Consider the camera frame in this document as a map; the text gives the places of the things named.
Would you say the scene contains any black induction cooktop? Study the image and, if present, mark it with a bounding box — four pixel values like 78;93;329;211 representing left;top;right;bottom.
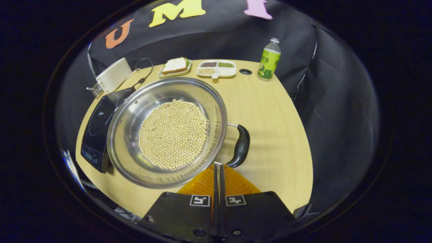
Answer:
80;86;136;173

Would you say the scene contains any small clear glass cup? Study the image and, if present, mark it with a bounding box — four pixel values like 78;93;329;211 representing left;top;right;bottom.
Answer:
86;83;103;98

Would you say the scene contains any black power cable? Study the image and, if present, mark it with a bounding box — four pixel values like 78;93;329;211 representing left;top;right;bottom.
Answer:
116;58;154;93

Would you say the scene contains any white toaster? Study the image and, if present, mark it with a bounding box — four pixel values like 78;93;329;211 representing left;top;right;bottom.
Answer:
96;57;133;94

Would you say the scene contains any white bread sandwich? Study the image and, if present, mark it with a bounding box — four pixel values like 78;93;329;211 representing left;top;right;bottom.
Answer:
161;57;189;75

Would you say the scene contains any pale green sandwich plate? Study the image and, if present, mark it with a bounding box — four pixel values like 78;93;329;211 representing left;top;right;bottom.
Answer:
158;58;192;79

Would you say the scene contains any green label drink bottle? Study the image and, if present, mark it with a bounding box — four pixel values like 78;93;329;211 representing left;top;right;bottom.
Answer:
257;38;281;81

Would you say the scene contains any pile of soybeans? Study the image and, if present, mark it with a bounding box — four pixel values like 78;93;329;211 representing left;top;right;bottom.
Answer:
139;99;210;171

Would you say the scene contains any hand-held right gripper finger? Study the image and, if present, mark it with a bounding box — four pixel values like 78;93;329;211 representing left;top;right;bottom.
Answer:
140;164;218;242
219;164;299;241

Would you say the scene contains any stainless steel pot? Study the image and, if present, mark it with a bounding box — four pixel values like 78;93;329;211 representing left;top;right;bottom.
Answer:
107;77;251;189

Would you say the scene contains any white divided grain dish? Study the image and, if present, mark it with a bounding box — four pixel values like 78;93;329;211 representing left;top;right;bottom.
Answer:
196;60;237;79

